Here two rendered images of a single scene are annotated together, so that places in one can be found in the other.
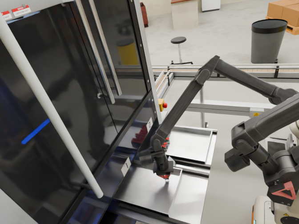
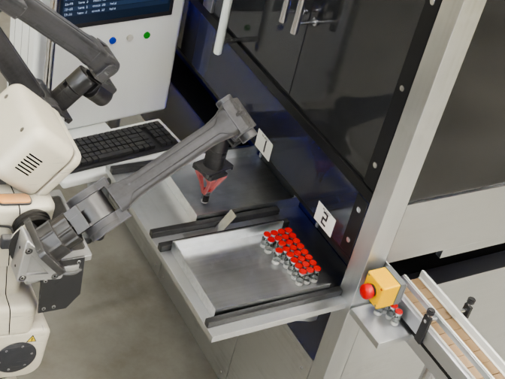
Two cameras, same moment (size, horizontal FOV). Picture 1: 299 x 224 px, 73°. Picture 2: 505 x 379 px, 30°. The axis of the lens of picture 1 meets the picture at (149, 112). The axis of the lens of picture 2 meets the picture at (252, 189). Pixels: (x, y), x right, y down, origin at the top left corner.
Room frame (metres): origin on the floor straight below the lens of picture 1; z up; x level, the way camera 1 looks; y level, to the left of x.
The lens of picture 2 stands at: (1.62, -1.89, 2.53)
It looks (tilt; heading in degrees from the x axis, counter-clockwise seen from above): 36 degrees down; 114
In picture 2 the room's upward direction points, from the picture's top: 14 degrees clockwise
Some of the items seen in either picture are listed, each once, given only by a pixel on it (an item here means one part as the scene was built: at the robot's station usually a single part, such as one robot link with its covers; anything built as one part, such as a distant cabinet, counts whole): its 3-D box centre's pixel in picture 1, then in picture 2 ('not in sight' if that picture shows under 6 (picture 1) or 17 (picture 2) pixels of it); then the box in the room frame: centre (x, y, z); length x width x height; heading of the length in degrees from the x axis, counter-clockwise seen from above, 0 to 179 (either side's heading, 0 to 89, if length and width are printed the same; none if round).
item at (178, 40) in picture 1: (179, 53); not in sight; (3.88, -0.85, 0.29); 0.49 x 0.47 x 0.59; 73
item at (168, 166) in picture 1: (162, 164); (215, 159); (0.67, -0.01, 1.04); 0.10 x 0.07 x 0.07; 76
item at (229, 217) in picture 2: (180, 163); (210, 225); (0.75, -0.11, 0.91); 0.14 x 0.03 x 0.06; 62
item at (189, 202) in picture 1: (168, 165); (232, 231); (0.79, -0.04, 0.87); 0.70 x 0.48 x 0.02; 151
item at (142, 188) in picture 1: (146, 184); (228, 182); (0.67, 0.11, 0.90); 0.34 x 0.26 x 0.04; 61
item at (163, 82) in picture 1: (155, 91); (485, 377); (1.56, -0.10, 0.92); 0.69 x 0.15 x 0.16; 151
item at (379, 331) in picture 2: (156, 116); (385, 322); (1.28, -0.05, 0.87); 0.14 x 0.13 x 0.02; 61
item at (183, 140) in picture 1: (181, 142); (250, 267); (0.91, -0.16, 0.90); 0.34 x 0.26 x 0.04; 60
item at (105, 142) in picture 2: not in sight; (115, 144); (0.27, 0.09, 0.82); 0.40 x 0.14 x 0.02; 68
